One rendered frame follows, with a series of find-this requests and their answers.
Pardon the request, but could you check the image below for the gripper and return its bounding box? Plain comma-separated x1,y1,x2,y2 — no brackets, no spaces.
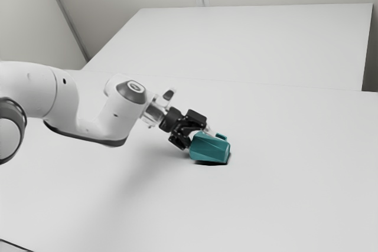
158,106,216,152

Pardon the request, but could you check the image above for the teal faceted mug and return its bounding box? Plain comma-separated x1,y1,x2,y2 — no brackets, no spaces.
188,130,231,165

